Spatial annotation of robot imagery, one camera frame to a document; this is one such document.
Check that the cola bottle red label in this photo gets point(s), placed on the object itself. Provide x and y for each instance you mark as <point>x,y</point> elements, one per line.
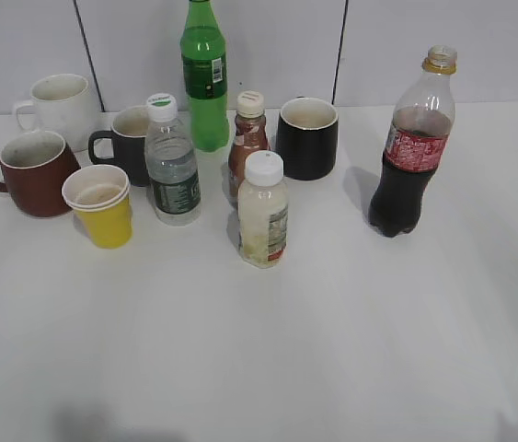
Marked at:
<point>421,123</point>

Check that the red ceramic mug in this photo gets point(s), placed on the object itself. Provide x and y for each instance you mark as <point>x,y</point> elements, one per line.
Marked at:
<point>33,169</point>

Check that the yellow paper cup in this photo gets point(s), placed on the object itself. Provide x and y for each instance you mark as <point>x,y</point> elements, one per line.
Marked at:
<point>99,198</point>

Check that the white milky drink bottle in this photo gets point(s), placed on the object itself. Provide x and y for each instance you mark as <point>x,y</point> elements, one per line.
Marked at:
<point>262,207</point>

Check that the brown sauce bottle beige cap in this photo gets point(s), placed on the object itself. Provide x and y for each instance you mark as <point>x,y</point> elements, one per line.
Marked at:
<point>250,136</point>

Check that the black mug white interior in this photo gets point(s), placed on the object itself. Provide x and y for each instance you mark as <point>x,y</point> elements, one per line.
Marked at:
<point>307,138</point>

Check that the clear water bottle green label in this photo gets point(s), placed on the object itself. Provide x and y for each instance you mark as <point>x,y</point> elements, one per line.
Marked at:
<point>171,163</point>

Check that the green soda bottle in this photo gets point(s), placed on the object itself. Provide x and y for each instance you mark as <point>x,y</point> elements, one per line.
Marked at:
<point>203,56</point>

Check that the white ceramic mug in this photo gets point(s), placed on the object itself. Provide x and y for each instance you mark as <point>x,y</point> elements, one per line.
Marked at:
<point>63,103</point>

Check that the dark mug with handle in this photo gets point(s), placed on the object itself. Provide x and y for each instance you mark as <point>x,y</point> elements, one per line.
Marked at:
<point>127,134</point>

